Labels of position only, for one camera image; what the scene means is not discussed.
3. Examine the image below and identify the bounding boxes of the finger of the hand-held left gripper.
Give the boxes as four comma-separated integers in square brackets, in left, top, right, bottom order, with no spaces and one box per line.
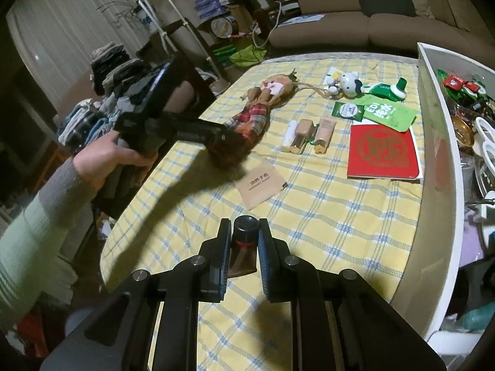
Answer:
[205,124,250,171]

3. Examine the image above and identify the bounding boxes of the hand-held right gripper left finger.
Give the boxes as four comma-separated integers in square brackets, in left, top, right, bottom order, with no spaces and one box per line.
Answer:
[39,218,233,371]

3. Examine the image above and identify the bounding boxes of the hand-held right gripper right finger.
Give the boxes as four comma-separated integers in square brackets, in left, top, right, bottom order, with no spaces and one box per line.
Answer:
[257,219,447,371]

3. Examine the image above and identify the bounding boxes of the doll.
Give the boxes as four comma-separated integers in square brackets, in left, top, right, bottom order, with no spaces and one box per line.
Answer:
[228,73,299,148]

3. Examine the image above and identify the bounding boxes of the dark red tube black cap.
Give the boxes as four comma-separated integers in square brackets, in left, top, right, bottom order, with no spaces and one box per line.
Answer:
[227,216,259,279]

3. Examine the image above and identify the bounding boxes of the white storage bin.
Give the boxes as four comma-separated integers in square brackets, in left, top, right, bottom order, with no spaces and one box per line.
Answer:
[389,42,495,360]

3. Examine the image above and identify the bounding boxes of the person's left forearm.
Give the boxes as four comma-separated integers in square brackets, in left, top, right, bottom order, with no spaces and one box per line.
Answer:
[0,158,95,319]

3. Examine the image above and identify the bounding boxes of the yellow checked desktop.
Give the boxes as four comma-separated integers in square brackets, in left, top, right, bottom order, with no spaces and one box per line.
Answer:
[100,51,422,371]

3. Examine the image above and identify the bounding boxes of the person's left hand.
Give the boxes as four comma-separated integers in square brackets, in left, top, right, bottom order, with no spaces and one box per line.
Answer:
[73,131,159,191]

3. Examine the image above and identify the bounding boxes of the brown paper packet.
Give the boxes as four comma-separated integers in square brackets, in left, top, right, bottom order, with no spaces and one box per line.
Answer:
[234,158,287,211]

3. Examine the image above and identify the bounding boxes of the dark wooden chair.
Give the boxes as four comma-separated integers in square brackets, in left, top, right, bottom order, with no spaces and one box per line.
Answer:
[137,19,218,109]

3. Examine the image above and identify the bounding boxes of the pile of clothes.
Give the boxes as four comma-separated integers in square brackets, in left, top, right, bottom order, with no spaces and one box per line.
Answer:
[58,42,157,155]

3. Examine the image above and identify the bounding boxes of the white cosmetic tube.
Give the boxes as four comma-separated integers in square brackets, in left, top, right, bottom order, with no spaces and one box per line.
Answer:
[282,121,299,153]

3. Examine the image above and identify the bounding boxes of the beige tube with gold cap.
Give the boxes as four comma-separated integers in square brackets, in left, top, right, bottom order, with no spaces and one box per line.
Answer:
[291,118,316,154]

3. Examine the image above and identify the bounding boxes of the white drying rack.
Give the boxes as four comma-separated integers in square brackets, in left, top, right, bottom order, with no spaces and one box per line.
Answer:
[112,0,229,89]

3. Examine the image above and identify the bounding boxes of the green bag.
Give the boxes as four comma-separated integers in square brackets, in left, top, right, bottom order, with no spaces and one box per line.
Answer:
[230,44,267,68]

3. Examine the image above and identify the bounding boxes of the beige cosmetic tube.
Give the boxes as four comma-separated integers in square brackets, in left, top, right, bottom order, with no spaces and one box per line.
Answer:
[312,118,338,155]

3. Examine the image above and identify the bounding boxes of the round tin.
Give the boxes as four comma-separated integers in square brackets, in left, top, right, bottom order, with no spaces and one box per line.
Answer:
[211,15,238,38]

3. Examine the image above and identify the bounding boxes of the stack of blue boxes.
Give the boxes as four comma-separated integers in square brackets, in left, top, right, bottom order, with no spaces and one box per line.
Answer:
[194,0,233,19]

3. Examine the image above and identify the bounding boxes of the white curtain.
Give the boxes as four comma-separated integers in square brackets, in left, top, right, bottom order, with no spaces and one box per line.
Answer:
[6,0,171,97]

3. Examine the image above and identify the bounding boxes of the green sachet with white circle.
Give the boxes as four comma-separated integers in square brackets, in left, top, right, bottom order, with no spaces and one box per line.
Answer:
[332,101,365,121]

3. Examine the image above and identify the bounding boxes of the white cat plush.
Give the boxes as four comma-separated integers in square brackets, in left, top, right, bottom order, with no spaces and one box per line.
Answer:
[327,70,366,99]

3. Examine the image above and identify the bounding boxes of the light blue paper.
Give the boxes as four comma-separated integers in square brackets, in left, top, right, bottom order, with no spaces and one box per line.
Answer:
[284,13,326,26]

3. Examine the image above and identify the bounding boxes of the red envelope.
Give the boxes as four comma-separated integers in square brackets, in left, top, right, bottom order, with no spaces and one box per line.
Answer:
[347,124,424,181]

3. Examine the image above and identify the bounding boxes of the brown sofa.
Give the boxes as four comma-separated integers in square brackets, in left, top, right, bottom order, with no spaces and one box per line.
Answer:
[267,0,495,53]

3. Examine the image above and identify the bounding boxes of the green wet wipes packet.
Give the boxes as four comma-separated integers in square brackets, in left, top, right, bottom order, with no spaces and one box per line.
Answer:
[356,95,418,132]

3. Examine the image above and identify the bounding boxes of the green tube with white cap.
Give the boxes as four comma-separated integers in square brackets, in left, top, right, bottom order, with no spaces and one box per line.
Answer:
[364,78,408,100]

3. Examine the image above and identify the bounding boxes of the purple cloth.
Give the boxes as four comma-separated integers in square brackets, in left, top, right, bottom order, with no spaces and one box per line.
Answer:
[460,220,487,267]

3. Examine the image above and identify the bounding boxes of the gold bowl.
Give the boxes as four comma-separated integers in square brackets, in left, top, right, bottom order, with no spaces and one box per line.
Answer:
[450,115,476,148]

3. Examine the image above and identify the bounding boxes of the white cable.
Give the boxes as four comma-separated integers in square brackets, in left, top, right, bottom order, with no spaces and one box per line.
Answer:
[253,2,284,47]

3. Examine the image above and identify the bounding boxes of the white plastic ring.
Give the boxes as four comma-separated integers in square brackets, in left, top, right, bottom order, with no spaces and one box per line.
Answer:
[474,118,495,151]

